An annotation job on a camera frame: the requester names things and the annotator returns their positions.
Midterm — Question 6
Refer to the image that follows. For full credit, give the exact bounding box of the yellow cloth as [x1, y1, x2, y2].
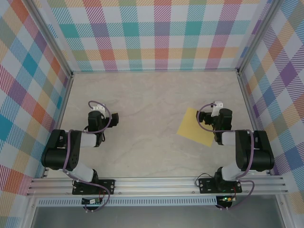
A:
[176, 107, 214, 147]

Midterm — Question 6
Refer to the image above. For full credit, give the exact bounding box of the grey metal panel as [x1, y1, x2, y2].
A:
[30, 206, 285, 228]

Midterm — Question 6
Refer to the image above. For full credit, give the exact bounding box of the left gripper thin black cable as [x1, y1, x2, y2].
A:
[83, 125, 106, 143]

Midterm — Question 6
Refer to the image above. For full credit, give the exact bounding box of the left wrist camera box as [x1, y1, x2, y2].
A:
[92, 104, 105, 117]

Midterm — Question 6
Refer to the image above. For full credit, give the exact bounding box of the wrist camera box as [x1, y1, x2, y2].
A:
[212, 101, 224, 117]
[92, 104, 105, 117]

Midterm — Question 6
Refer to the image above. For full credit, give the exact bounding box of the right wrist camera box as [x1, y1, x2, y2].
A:
[212, 101, 224, 117]

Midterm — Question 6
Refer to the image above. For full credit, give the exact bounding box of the aluminium side frame rail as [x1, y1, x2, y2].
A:
[237, 72, 273, 176]
[41, 73, 74, 179]

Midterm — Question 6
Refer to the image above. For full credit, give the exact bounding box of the aluminium frame bar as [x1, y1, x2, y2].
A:
[71, 68, 239, 74]

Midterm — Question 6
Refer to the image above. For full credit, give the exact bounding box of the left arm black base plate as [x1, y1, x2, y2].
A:
[72, 179, 116, 196]

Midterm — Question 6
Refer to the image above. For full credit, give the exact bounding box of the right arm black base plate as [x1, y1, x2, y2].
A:
[198, 177, 243, 194]

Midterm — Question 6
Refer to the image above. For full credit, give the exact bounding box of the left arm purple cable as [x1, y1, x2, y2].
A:
[63, 100, 113, 212]

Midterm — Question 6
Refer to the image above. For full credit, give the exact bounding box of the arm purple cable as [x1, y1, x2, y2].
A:
[63, 100, 113, 212]
[197, 103, 255, 211]

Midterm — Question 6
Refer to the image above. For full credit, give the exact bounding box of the aluminium mounting rail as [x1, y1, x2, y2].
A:
[26, 175, 289, 197]

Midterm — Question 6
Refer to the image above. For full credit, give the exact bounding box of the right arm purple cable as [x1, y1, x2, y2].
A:
[197, 103, 255, 211]

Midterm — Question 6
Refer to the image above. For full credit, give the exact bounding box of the slotted grey cable duct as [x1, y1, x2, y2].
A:
[37, 196, 218, 207]

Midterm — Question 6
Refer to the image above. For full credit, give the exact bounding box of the aluminium frame post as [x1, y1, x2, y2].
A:
[237, 0, 282, 74]
[28, 0, 74, 78]

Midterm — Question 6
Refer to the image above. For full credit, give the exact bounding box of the short aluminium frame leg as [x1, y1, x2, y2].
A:
[275, 195, 292, 228]
[22, 196, 40, 228]

